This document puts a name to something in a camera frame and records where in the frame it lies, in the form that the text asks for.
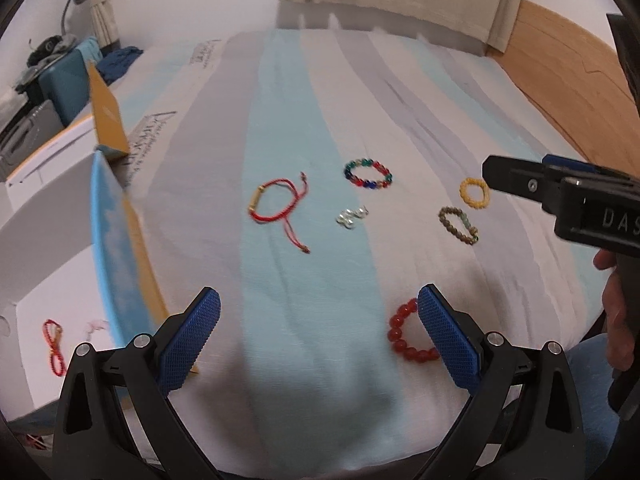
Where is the teal suitcase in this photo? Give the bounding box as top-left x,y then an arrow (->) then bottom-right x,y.
37,50 -> 101,128

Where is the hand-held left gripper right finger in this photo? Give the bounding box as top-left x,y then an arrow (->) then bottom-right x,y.
414,284 -> 590,480

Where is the white box with yellow lid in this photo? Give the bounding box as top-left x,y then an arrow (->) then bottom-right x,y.
0,60 -> 202,428

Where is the red string bracelet gold tube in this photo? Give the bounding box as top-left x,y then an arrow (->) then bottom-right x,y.
248,172 -> 312,254

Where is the wooden headboard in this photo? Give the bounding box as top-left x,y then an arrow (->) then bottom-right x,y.
492,0 -> 640,183

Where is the person's right hand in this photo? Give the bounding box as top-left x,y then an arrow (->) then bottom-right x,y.
594,248 -> 633,374

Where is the dark clothes pile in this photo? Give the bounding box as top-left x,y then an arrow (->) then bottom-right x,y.
24,34 -> 78,68

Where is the grey case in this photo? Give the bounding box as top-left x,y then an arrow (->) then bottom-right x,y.
0,99 -> 57,182

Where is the person's leg in jeans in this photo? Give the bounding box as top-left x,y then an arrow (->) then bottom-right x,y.
564,332 -> 622,467

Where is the red knotted string bracelet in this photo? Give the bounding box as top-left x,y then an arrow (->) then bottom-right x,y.
42,318 -> 67,376

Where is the multicolour glass bead bracelet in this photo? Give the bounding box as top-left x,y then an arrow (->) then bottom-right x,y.
343,158 -> 394,192

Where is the yellow bead bracelet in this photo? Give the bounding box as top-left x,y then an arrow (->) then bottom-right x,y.
459,177 -> 489,210

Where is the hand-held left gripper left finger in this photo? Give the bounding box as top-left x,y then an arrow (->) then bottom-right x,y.
51,286 -> 224,480

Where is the narrow beige curtain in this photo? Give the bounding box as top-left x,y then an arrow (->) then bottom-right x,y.
84,0 -> 122,57

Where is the black object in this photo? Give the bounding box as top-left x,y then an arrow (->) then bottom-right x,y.
606,12 -> 640,113

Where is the blue clothes pile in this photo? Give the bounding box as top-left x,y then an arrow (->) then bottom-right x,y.
96,46 -> 145,87

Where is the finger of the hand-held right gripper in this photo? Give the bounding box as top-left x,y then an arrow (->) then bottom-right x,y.
542,155 -> 627,182
482,155 -> 567,214

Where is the striped bed sheet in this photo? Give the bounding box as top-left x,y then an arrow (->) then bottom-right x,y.
90,27 -> 608,478

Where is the silver bead jewelry piece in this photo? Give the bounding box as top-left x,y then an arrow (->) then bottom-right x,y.
335,204 -> 370,231

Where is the brown green bead bracelet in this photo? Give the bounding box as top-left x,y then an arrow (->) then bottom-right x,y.
438,206 -> 480,246

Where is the red bead bracelet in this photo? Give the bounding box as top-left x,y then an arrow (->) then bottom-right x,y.
387,298 -> 442,363

